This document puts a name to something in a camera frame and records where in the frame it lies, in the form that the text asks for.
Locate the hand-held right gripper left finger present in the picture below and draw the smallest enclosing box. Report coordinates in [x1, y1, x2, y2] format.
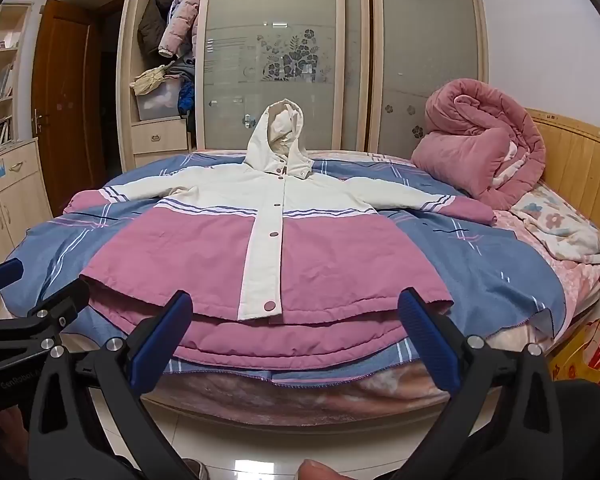
[27, 289, 195, 480]

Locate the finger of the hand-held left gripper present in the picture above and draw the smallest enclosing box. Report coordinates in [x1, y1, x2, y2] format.
[0, 258, 25, 298]
[26, 278, 91, 352]

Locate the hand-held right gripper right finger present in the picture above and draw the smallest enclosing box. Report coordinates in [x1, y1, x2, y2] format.
[397, 287, 566, 480]

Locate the pink and white hooded jacket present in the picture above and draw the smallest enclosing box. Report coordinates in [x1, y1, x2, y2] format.
[62, 100, 498, 368]

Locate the grey clothes pile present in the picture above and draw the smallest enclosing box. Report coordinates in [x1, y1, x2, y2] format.
[167, 57, 197, 83]

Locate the person's right hand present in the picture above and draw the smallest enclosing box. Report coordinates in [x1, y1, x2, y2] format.
[297, 459, 343, 480]

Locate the light wooden bookshelf cabinet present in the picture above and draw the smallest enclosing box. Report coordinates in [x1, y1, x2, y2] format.
[0, 2, 53, 281]

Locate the blue plaid bedspread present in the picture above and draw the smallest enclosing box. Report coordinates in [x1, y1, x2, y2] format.
[10, 152, 566, 392]

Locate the red and yellow shopping bag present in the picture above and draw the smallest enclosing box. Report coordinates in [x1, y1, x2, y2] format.
[550, 310, 600, 388]

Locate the white floral blanket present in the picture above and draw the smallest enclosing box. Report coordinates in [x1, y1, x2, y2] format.
[510, 180, 600, 266]

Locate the brown wooden door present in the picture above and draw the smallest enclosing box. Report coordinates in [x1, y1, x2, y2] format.
[31, 0, 106, 216]

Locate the rolled pink quilt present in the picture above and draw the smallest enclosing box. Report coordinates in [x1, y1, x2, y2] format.
[411, 78, 547, 211]

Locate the clear plastic storage box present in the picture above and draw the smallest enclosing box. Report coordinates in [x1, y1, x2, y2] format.
[136, 80, 188, 122]

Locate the wooden bed headboard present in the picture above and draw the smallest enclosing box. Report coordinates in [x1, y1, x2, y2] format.
[525, 107, 600, 271]

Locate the crumpled yellow cloth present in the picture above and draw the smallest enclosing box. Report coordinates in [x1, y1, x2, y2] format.
[130, 62, 176, 97]

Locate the blue garment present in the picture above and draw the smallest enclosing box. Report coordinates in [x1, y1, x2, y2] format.
[177, 80, 196, 116]

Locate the wardrobe with frosted sliding doors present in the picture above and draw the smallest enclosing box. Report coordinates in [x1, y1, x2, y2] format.
[116, 0, 490, 176]

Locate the hanging dark brown jacket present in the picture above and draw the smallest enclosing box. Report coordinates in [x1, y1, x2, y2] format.
[137, 0, 177, 56]

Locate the hanging pink puffer jacket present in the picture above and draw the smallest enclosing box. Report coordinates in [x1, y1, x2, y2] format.
[158, 0, 203, 58]

